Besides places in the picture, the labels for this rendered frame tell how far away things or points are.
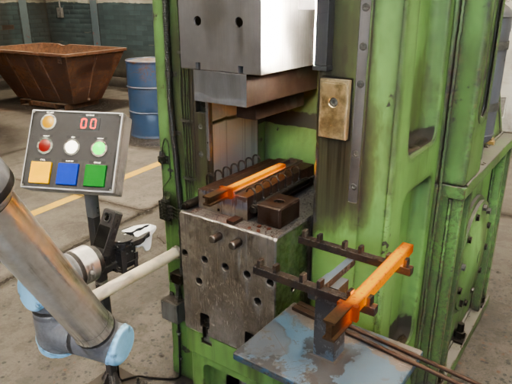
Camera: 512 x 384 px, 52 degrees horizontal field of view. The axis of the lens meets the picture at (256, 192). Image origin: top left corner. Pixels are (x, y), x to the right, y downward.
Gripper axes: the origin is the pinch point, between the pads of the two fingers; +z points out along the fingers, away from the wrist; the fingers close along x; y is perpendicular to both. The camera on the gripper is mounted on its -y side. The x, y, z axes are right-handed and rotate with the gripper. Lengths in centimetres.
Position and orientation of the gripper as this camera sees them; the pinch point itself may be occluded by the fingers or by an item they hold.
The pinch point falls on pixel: (151, 225)
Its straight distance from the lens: 142.7
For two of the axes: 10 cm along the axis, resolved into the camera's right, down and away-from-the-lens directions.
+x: 8.2, 2.0, -5.4
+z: 5.7, -2.9, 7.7
